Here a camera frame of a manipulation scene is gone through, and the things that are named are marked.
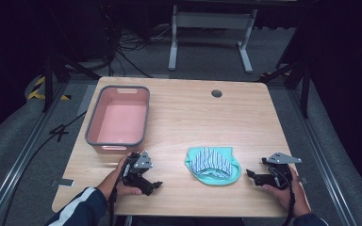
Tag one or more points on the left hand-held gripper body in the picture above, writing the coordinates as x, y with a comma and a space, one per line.
144, 160

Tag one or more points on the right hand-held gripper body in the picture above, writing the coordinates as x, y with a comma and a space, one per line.
279, 175

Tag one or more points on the teal striped cloth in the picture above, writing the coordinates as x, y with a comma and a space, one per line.
212, 164

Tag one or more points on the pink basin with grey rim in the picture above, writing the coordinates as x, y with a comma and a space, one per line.
121, 121

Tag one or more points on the person's right hand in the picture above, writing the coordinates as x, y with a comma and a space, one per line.
297, 197

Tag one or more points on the person's left hand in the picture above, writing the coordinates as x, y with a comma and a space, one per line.
114, 183

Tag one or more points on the grey tape strip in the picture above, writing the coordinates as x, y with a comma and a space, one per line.
63, 182

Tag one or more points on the black metal stand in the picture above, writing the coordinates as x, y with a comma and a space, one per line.
304, 84
47, 84

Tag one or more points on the yellow black hazard tape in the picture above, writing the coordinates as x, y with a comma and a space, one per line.
37, 92

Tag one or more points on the aluminium floor rail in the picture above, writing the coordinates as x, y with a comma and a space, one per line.
22, 147
323, 157

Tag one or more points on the white metal desk frame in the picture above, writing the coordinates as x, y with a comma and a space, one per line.
212, 20

